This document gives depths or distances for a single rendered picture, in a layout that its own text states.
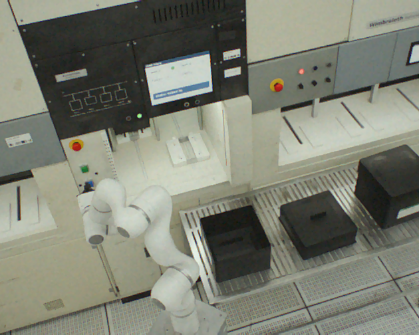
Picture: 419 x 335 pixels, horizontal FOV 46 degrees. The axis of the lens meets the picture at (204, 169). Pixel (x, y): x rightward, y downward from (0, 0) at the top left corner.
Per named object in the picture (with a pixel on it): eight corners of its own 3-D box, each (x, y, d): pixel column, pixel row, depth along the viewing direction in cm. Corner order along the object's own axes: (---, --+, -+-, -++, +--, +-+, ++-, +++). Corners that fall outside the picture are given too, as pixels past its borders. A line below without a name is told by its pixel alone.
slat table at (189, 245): (219, 373, 280) (209, 304, 226) (191, 286, 321) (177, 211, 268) (423, 306, 299) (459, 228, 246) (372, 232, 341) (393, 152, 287)
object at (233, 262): (201, 239, 253) (198, 217, 241) (252, 225, 257) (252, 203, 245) (216, 284, 234) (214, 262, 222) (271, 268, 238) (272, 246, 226)
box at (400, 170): (382, 230, 248) (392, 197, 230) (351, 193, 268) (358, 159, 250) (430, 213, 254) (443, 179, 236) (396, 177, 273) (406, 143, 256)
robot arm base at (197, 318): (194, 353, 210) (189, 333, 197) (157, 335, 218) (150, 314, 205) (215, 317, 222) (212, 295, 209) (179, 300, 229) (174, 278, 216)
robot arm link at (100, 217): (132, 189, 191) (118, 219, 216) (91, 190, 185) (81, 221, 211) (135, 211, 188) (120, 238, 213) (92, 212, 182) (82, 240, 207)
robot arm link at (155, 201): (162, 295, 198) (185, 266, 207) (185, 305, 191) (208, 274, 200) (117, 205, 169) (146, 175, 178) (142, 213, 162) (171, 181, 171)
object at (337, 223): (303, 260, 239) (304, 244, 230) (277, 217, 260) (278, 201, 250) (357, 242, 244) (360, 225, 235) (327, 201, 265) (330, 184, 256)
